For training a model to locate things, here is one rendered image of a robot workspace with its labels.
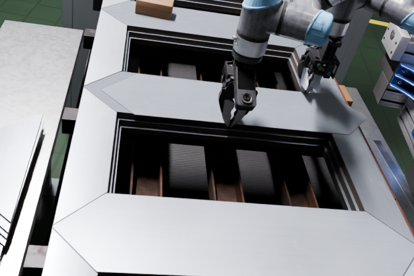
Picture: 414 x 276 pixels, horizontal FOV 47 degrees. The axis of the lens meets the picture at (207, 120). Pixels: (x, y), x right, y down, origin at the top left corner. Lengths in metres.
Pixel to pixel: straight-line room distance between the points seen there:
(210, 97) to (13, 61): 0.63
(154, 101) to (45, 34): 0.60
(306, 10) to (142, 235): 0.56
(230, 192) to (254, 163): 0.33
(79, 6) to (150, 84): 0.84
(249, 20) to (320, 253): 0.50
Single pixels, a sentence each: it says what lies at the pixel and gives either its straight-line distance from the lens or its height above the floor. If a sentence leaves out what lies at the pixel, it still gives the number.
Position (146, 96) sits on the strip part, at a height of 0.87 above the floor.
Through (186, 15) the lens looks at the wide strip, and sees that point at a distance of 1.67.
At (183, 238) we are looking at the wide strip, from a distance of 0.92.
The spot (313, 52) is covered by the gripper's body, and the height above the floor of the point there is 1.01.
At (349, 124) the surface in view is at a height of 0.87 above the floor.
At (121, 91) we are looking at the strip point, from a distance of 1.24.
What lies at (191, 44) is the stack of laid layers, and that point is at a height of 0.84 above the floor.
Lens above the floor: 1.59
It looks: 37 degrees down
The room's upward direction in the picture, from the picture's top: 14 degrees clockwise
